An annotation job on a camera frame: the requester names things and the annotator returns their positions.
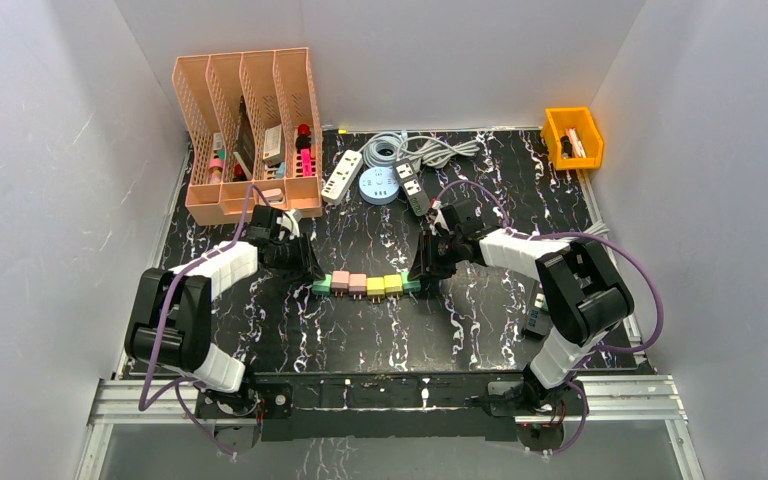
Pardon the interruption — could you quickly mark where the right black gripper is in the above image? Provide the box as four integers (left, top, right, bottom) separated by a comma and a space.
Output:
406, 229, 462, 282

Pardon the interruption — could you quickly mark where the green plug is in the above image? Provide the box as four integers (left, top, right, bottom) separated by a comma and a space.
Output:
401, 271, 421, 294
311, 274, 332, 296

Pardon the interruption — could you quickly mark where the pink plug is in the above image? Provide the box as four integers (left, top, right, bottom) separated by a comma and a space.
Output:
348, 273, 367, 299
331, 270, 351, 296

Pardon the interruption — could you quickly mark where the yellow plug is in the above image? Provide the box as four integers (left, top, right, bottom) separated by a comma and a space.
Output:
383, 273, 404, 297
366, 276, 386, 302

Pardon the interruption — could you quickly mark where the round blue power socket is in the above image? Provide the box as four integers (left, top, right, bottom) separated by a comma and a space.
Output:
359, 166, 401, 206

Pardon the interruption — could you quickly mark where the black power strip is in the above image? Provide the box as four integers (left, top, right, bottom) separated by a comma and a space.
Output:
521, 292, 553, 342
394, 161, 431, 217

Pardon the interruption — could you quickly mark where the white power strip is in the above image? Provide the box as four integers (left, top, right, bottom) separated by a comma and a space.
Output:
321, 150, 363, 205

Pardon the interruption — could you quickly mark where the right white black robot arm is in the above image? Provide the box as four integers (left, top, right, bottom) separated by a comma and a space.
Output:
408, 203, 634, 414

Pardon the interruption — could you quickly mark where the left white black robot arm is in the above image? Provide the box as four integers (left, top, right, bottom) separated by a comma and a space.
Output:
124, 205, 325, 416

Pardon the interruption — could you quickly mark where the pink file organizer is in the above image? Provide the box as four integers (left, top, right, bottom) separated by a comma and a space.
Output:
173, 47, 324, 226

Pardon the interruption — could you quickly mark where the orange storage bin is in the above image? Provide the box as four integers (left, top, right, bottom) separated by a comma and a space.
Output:
541, 107, 604, 170

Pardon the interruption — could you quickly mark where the grey cable bundle with plug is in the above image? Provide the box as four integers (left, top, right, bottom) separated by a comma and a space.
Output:
410, 132, 485, 168

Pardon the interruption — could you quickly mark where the coiled grey cable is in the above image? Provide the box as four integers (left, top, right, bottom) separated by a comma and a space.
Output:
362, 131, 412, 170

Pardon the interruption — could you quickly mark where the right side white cable bundle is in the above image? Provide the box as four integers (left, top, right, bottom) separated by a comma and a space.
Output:
572, 221, 612, 241

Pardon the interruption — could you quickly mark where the aluminium base frame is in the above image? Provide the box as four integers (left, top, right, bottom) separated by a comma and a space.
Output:
77, 371, 703, 479

